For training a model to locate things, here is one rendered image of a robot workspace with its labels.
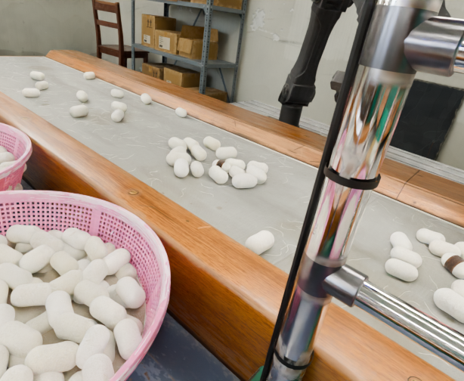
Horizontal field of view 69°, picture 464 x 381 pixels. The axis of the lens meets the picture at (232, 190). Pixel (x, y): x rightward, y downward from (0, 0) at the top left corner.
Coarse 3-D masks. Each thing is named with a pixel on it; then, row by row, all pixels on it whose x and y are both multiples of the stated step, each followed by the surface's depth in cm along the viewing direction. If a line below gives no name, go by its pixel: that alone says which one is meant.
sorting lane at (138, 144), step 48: (48, 96) 76; (96, 96) 82; (96, 144) 56; (144, 144) 58; (240, 144) 65; (192, 192) 46; (240, 192) 48; (288, 192) 50; (240, 240) 37; (288, 240) 39; (384, 240) 41; (384, 288) 34; (432, 288) 35
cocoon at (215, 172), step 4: (212, 168) 49; (216, 168) 49; (220, 168) 49; (212, 172) 49; (216, 172) 48; (220, 172) 48; (224, 172) 48; (212, 176) 49; (216, 176) 48; (220, 176) 48; (224, 176) 48; (216, 180) 48; (220, 180) 48; (224, 180) 48
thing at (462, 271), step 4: (448, 252) 38; (452, 252) 38; (444, 256) 38; (448, 256) 37; (444, 260) 37; (460, 264) 36; (456, 268) 36; (460, 268) 36; (452, 272) 37; (456, 272) 36; (460, 272) 36; (456, 276) 36; (460, 276) 36
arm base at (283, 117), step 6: (282, 108) 99; (288, 108) 97; (294, 108) 97; (300, 108) 98; (282, 114) 99; (288, 114) 98; (294, 114) 98; (300, 114) 99; (282, 120) 100; (288, 120) 99; (294, 120) 99
